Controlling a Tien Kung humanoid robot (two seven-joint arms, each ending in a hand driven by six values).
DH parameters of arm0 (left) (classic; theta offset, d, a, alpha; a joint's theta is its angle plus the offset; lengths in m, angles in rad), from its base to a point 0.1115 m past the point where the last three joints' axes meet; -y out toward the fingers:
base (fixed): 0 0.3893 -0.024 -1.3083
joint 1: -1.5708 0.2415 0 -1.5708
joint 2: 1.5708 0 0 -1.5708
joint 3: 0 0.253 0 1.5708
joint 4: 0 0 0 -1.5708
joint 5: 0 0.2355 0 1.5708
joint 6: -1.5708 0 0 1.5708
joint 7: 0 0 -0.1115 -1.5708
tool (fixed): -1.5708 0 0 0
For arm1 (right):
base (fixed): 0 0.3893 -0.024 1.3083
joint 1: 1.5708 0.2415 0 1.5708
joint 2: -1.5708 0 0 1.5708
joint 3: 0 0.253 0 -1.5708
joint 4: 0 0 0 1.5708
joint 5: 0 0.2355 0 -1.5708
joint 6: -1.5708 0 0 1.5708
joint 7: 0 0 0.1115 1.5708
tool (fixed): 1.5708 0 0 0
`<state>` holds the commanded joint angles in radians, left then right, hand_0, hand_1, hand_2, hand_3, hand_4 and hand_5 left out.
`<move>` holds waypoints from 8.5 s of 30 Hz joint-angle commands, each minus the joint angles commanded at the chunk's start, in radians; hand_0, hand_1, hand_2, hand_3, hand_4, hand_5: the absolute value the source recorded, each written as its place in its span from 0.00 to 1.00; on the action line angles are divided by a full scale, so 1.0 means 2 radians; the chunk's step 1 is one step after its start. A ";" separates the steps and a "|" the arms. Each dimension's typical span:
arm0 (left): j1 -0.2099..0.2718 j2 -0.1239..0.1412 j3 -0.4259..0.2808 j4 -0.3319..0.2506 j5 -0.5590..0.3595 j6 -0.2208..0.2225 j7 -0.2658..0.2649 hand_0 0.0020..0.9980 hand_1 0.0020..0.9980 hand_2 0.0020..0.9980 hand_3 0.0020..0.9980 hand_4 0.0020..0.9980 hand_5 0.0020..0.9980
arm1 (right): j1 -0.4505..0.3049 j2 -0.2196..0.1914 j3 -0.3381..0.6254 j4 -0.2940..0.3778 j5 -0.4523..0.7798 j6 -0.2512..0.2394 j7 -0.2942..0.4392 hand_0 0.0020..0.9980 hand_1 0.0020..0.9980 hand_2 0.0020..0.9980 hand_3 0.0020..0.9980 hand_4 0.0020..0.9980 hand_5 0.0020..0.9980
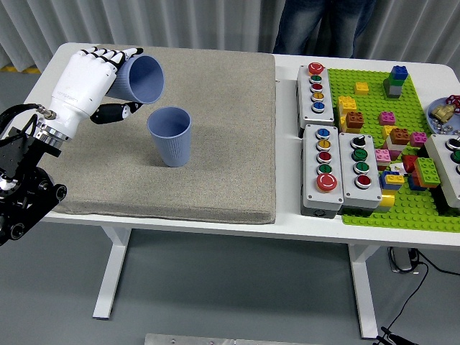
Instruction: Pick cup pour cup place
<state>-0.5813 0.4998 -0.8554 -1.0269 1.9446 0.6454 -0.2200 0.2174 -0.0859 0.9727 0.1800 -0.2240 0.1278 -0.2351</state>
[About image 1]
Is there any green brick baseplate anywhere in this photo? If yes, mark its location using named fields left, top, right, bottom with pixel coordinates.
left=326, top=67, right=460, bottom=234

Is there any green brick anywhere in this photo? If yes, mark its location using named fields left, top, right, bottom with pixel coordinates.
left=413, top=157, right=441, bottom=186

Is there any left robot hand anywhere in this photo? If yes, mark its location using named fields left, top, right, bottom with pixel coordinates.
left=45, top=46, right=144, bottom=141

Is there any grey box, black knob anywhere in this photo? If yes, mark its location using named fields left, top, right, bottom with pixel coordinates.
left=338, top=132, right=383, bottom=216

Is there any grey button box, black base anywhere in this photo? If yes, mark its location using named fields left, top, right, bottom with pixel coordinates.
left=423, top=133, right=460, bottom=210

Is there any white curtain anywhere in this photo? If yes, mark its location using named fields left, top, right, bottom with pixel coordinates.
left=0, top=0, right=460, bottom=69

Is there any red brick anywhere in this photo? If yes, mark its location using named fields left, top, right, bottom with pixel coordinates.
left=401, top=154, right=420, bottom=175

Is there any brown brick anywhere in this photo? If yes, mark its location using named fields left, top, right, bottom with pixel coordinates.
left=344, top=111, right=365, bottom=129
left=389, top=127, right=410, bottom=146

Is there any black cable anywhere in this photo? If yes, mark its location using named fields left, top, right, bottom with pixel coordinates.
left=382, top=262, right=431, bottom=331
left=415, top=248, right=460, bottom=277

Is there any blue ribbed plastic cup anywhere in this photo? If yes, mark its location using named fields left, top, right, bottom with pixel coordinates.
left=147, top=106, right=192, bottom=168
left=107, top=55, right=165, bottom=105

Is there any yellow round brick stack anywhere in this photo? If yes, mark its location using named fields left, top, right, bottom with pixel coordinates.
left=377, top=190, right=396, bottom=216

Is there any brass fitting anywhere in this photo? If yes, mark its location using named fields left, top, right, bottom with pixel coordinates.
left=431, top=103, right=454, bottom=121

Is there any grey box, large red mushroom button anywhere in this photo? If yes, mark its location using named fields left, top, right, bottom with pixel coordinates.
left=300, top=124, right=344, bottom=219

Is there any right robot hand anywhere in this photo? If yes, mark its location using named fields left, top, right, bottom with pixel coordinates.
left=375, top=326, right=414, bottom=345

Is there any power adapter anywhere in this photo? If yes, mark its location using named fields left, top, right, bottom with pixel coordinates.
left=387, top=247, right=420, bottom=274

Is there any blue green grey brick tower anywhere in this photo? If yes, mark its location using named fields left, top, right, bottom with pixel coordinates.
left=382, top=65, right=410, bottom=98

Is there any grey box, round red top button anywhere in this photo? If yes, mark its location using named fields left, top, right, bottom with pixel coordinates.
left=295, top=63, right=336, bottom=129

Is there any blue and yellow brick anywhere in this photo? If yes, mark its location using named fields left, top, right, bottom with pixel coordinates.
left=379, top=170, right=404, bottom=190

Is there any grey-brown fabric mat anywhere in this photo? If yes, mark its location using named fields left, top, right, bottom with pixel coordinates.
left=37, top=43, right=277, bottom=225

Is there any person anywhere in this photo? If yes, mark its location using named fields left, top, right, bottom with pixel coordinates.
left=272, top=0, right=377, bottom=58

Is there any white table leg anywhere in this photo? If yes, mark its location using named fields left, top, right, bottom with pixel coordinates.
left=92, top=224, right=132, bottom=321
left=347, top=244, right=378, bottom=339

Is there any blue plate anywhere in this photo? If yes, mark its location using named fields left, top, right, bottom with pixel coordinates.
left=426, top=97, right=460, bottom=134

